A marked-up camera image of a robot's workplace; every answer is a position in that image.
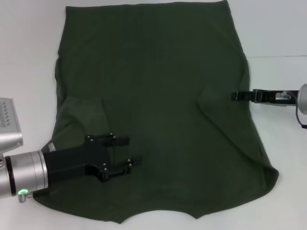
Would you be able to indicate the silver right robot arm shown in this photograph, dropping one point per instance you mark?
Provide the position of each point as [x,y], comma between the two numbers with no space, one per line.
[303,98]

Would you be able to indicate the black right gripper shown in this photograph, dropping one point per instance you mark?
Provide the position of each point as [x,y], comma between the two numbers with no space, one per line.
[268,97]

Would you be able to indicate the dark green t-shirt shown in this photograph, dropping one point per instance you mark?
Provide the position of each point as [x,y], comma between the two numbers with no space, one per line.
[156,83]

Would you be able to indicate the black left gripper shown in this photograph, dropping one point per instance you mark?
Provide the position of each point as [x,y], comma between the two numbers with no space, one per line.
[72,160]

